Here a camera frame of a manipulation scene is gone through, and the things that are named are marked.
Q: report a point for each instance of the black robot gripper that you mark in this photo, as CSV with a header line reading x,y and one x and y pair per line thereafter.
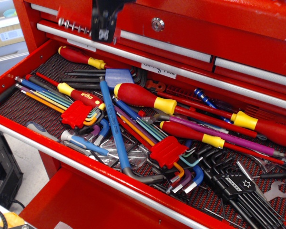
x,y
104,17

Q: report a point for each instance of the red bit holder with bits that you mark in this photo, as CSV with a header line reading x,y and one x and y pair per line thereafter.
x,y
76,27

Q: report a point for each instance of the red yellow screwdriver back left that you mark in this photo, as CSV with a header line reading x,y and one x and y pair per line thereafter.
x,y
77,56

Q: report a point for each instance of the chest key lock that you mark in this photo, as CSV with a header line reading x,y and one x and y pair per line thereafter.
x,y
157,24

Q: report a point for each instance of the white cutting tools label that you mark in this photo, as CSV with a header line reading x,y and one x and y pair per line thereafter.
x,y
158,71

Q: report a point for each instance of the large red yellow screwdriver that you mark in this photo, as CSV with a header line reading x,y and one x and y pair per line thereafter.
x,y
136,95

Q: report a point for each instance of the red yellow wiha screwdriver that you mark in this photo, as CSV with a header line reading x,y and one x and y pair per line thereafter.
x,y
86,98

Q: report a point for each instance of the left red hex key set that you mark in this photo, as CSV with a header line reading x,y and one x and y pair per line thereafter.
x,y
74,114

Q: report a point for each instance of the red hex key set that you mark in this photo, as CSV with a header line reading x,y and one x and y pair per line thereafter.
x,y
74,114
166,151

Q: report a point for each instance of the blue white precision screwdriver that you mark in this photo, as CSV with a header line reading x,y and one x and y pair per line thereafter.
x,y
84,144

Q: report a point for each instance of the blue metallic pen tool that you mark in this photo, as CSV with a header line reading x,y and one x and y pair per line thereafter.
x,y
200,94

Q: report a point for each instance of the red yellow screwdriver front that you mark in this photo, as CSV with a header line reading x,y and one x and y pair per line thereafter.
x,y
182,131

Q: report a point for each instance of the large blue hex key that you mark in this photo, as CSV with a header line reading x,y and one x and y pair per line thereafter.
x,y
118,139

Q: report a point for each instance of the right red hex key set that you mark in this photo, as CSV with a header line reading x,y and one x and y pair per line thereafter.
x,y
166,151

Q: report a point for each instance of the black red mesh drawer liner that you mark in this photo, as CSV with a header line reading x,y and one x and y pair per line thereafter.
x,y
100,184

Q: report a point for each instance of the purple long hex key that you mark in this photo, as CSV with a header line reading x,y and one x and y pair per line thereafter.
x,y
227,137

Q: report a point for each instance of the black electronics box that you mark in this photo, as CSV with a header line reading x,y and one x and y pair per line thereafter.
x,y
10,174

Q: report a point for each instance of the black Tekton torx key set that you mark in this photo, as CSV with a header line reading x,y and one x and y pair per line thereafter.
x,y
237,190

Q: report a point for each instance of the red yellow screwdriver right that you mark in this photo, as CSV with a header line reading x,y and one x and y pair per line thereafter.
x,y
274,130

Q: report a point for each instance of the yellow object bottom left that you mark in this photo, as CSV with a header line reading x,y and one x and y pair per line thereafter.
x,y
13,219

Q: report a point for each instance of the small silver wrench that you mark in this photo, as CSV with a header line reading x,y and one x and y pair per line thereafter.
x,y
274,191

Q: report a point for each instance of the grey blue handle tool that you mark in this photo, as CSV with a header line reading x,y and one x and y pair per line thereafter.
x,y
40,130

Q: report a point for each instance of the black red handle tool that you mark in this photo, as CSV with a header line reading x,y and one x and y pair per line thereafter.
x,y
7,93

